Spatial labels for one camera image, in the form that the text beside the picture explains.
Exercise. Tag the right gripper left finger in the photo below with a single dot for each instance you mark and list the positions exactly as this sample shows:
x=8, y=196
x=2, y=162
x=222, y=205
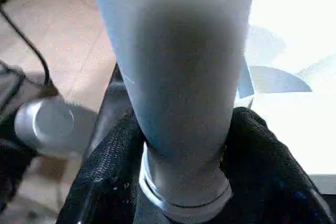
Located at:
x=102, y=182

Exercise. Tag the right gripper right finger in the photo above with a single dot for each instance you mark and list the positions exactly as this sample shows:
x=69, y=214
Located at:
x=278, y=177

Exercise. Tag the white plastic table top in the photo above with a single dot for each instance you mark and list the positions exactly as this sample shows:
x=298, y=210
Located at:
x=299, y=129

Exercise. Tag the white plastic table leg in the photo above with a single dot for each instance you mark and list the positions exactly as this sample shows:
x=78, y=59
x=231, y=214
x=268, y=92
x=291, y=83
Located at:
x=178, y=51

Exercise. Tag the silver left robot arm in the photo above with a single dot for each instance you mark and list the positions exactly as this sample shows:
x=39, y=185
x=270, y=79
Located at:
x=44, y=121

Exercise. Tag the black work mat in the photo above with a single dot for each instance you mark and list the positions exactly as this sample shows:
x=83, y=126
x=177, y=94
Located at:
x=113, y=108

